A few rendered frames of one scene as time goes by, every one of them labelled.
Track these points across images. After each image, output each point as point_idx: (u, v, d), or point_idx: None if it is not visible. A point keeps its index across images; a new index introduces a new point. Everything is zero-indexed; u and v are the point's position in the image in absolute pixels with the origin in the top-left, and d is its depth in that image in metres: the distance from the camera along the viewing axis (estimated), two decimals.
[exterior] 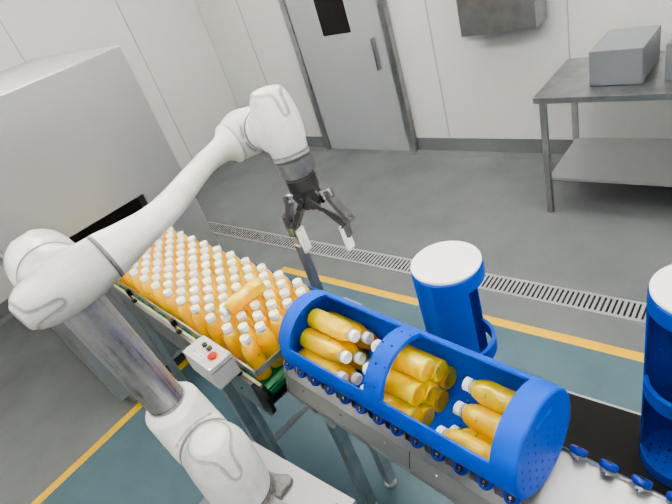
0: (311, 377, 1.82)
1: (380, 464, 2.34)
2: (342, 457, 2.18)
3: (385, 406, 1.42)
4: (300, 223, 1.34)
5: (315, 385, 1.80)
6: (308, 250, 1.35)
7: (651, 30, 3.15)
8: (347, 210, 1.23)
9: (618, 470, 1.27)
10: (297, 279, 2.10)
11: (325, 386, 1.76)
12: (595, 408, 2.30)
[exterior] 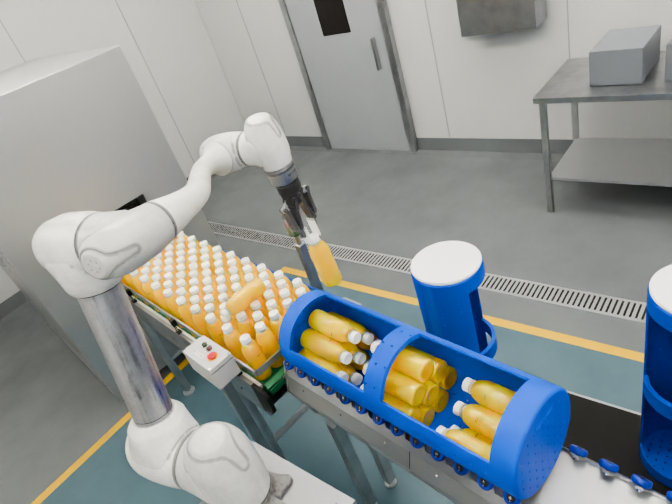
0: (311, 377, 1.82)
1: (380, 464, 2.34)
2: (342, 457, 2.18)
3: (385, 406, 1.42)
4: (311, 215, 1.65)
5: (315, 385, 1.80)
6: None
7: (651, 30, 3.15)
8: (293, 226, 1.59)
9: (618, 470, 1.27)
10: (297, 279, 2.10)
11: (325, 386, 1.76)
12: (595, 408, 2.30)
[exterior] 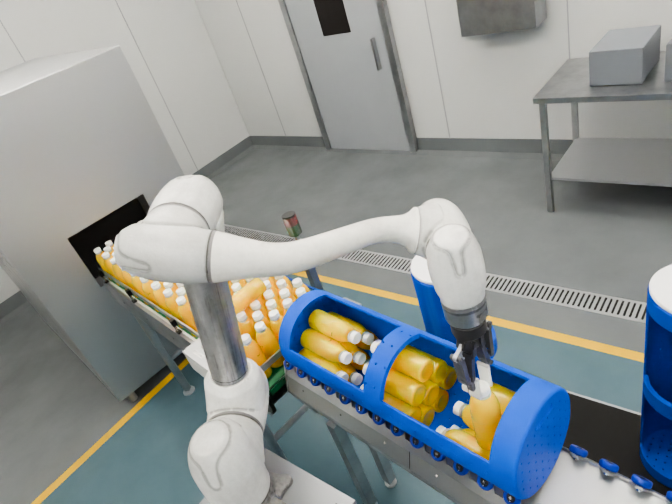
0: (311, 377, 1.82)
1: (380, 464, 2.34)
2: (342, 457, 2.18)
3: (385, 406, 1.42)
4: (486, 360, 1.16)
5: (315, 385, 1.80)
6: None
7: (651, 30, 3.15)
8: (464, 379, 1.11)
9: (618, 470, 1.27)
10: (297, 279, 2.10)
11: (325, 386, 1.76)
12: (595, 408, 2.30)
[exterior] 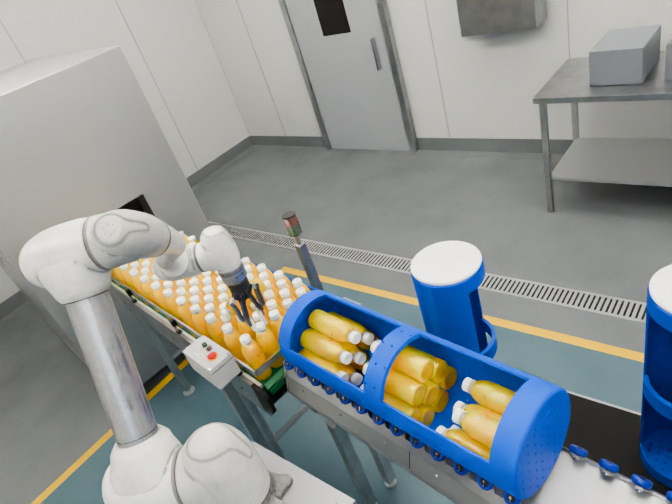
0: (311, 377, 1.82)
1: (380, 464, 2.34)
2: (342, 457, 2.18)
3: (385, 406, 1.42)
4: (258, 307, 1.90)
5: (315, 385, 1.80)
6: (263, 322, 1.95)
7: (651, 30, 3.15)
8: (239, 317, 1.85)
9: (618, 470, 1.27)
10: (297, 279, 2.10)
11: (325, 386, 1.76)
12: (595, 408, 2.30)
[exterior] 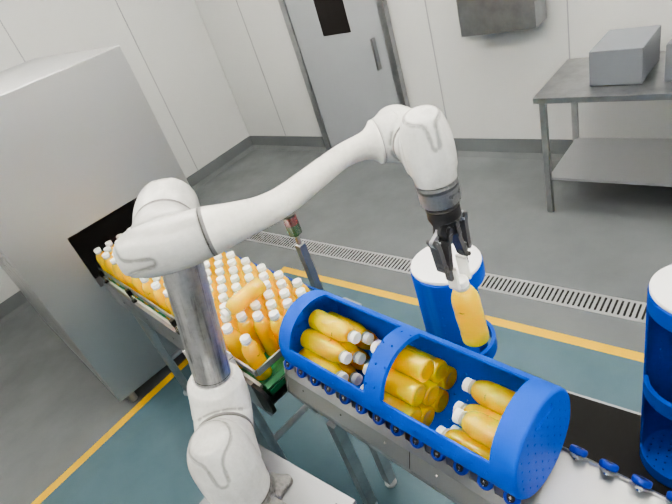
0: (311, 377, 1.82)
1: (380, 464, 2.34)
2: (342, 457, 2.18)
3: (385, 406, 1.42)
4: (463, 251, 1.20)
5: (315, 385, 1.80)
6: None
7: (651, 30, 3.15)
8: (441, 265, 1.16)
9: (618, 470, 1.27)
10: (297, 279, 2.10)
11: (325, 386, 1.76)
12: (595, 408, 2.30)
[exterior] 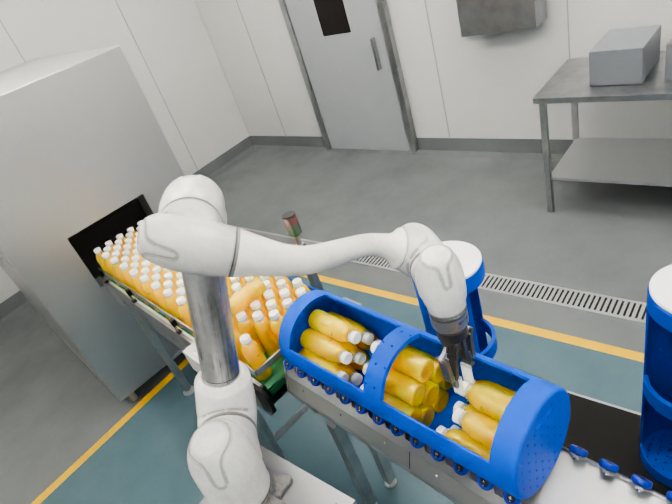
0: (311, 377, 1.82)
1: (380, 464, 2.34)
2: (342, 457, 2.18)
3: (385, 406, 1.42)
4: (468, 362, 1.32)
5: (315, 385, 1.80)
6: (466, 381, 1.37)
7: (651, 30, 3.15)
8: (449, 377, 1.27)
9: (618, 470, 1.27)
10: (297, 279, 2.10)
11: (325, 386, 1.76)
12: (595, 408, 2.30)
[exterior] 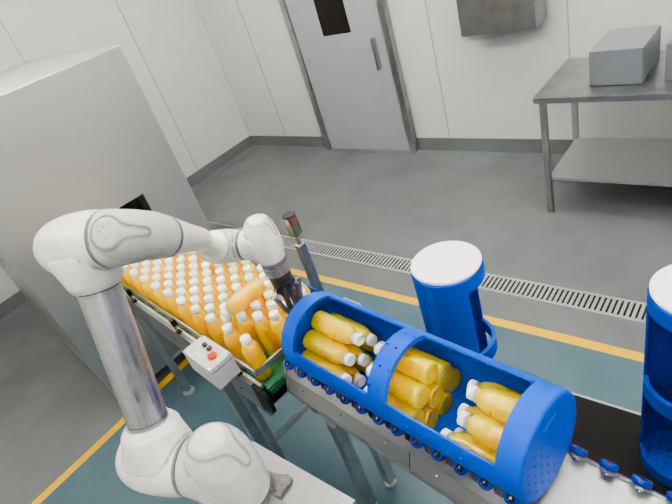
0: (312, 375, 1.81)
1: (380, 464, 2.34)
2: (342, 457, 2.18)
3: (389, 408, 1.41)
4: None
5: (313, 385, 1.81)
6: None
7: (651, 30, 3.15)
8: (299, 294, 1.80)
9: (618, 470, 1.27)
10: None
11: (326, 384, 1.76)
12: (595, 408, 2.30)
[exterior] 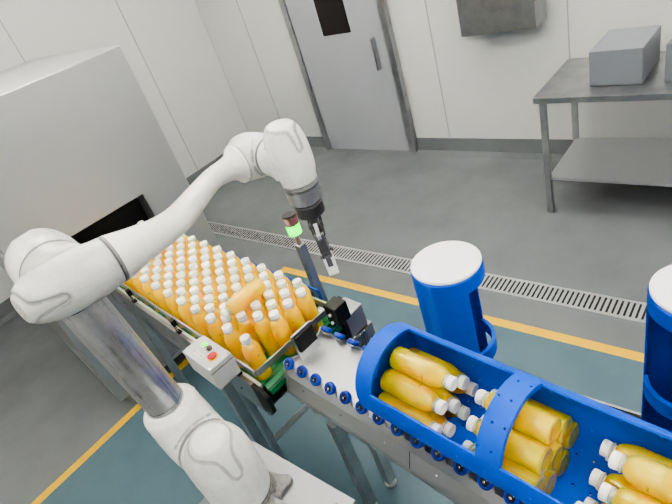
0: (316, 382, 1.80)
1: (380, 464, 2.34)
2: (342, 457, 2.18)
3: (506, 475, 1.17)
4: (328, 246, 1.40)
5: (312, 374, 1.81)
6: (332, 272, 1.43)
7: (651, 30, 3.15)
8: (328, 251, 1.35)
9: None
10: (297, 279, 2.10)
11: (325, 385, 1.76)
12: None
